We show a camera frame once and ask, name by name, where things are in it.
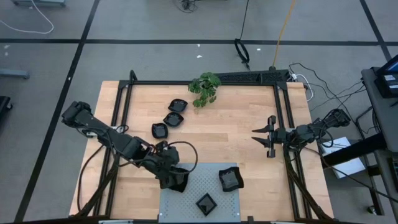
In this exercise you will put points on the green potted plant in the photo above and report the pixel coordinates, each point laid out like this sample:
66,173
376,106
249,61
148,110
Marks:
205,88

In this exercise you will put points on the black caster wheel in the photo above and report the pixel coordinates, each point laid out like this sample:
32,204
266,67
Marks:
372,210

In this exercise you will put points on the black wavy square plate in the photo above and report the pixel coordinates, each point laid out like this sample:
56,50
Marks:
230,180

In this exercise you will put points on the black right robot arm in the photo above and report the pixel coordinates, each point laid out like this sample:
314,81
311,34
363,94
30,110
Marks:
304,133

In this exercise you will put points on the grey floor bar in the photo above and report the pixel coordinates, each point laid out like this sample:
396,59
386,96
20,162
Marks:
14,74

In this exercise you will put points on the grey perforated metal shelf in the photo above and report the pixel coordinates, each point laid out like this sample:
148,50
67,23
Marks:
202,183

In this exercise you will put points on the black laptop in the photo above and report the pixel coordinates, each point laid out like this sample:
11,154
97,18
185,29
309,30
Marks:
387,82

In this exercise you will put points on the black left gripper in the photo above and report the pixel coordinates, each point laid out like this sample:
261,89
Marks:
169,161

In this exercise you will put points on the black desk leg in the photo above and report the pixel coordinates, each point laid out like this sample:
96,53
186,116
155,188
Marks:
354,151

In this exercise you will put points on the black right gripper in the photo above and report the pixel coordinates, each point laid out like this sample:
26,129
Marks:
280,137

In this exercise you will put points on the white bracket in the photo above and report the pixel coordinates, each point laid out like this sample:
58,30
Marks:
115,222
281,222

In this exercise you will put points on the black small square plate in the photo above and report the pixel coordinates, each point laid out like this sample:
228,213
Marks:
206,204

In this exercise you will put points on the black aluminium table frame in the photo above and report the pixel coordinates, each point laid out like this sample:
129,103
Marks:
278,82

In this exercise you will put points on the black chair base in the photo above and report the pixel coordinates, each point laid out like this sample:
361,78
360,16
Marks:
3,104

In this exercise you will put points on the grey desk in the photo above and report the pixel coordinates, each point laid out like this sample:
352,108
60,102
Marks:
384,118

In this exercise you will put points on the white box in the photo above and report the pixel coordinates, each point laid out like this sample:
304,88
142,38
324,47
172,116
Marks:
351,166

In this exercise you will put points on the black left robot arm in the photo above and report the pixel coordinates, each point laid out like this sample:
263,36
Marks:
118,143

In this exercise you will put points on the black leaf-shaped plate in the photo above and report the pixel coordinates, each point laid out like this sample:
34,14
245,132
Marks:
173,119
159,131
184,187
178,105

